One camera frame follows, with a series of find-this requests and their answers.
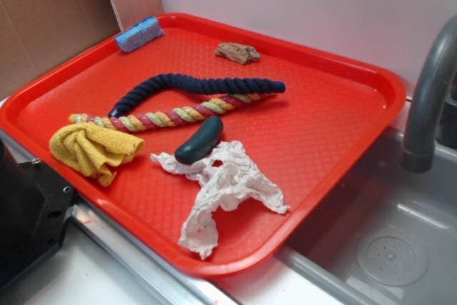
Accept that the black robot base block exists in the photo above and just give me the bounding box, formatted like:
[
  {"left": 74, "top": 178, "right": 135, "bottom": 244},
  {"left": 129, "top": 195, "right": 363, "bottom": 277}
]
[{"left": 1, "top": 143, "right": 74, "bottom": 291}]

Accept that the yellow microfibre cloth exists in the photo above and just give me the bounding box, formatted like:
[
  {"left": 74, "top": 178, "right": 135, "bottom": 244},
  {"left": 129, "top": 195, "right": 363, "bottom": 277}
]
[{"left": 49, "top": 123, "right": 144, "bottom": 187}]

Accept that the brown crumpled cloth scrap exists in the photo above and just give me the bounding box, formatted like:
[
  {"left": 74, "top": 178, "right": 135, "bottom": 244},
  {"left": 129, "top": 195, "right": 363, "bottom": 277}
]
[{"left": 214, "top": 42, "right": 261, "bottom": 65}]

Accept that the dark blue rope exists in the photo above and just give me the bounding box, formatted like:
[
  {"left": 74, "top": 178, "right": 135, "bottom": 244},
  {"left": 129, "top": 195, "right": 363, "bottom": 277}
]
[{"left": 108, "top": 73, "right": 287, "bottom": 119}]

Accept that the blue sponge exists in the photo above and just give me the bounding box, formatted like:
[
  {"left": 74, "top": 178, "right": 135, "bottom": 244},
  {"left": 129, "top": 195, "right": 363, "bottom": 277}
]
[{"left": 114, "top": 16, "right": 164, "bottom": 53}]

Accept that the round sink drain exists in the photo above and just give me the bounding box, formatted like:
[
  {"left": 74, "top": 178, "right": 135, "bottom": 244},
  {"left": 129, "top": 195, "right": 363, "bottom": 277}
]
[{"left": 356, "top": 230, "right": 428, "bottom": 286}]

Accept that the white crumpled paper towel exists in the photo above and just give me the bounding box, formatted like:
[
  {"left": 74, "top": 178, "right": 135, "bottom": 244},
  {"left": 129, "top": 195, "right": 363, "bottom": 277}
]
[{"left": 151, "top": 141, "right": 289, "bottom": 260}]

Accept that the multicolour twisted rope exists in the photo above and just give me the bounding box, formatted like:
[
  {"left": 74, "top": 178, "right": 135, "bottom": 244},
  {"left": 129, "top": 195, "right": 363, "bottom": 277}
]
[{"left": 68, "top": 92, "right": 276, "bottom": 132}]

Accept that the dark green toy cucumber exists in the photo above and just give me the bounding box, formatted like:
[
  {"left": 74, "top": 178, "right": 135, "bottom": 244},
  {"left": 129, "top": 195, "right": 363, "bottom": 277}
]
[{"left": 174, "top": 116, "right": 224, "bottom": 165}]

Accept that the red plastic tray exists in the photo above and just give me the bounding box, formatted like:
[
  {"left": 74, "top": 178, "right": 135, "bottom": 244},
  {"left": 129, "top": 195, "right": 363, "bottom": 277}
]
[{"left": 1, "top": 14, "right": 406, "bottom": 277}]

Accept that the grey toy faucet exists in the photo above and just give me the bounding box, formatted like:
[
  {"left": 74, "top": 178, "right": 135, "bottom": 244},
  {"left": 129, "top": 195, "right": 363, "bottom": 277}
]
[{"left": 401, "top": 16, "right": 456, "bottom": 173}]

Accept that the brown cardboard panel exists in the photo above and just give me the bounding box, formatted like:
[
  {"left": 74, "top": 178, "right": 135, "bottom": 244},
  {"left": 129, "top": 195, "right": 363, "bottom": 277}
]
[{"left": 1, "top": 0, "right": 119, "bottom": 99}]

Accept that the grey plastic sink basin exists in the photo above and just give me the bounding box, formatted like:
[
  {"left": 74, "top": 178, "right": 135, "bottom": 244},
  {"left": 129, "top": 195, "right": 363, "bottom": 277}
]
[{"left": 277, "top": 129, "right": 456, "bottom": 304}]

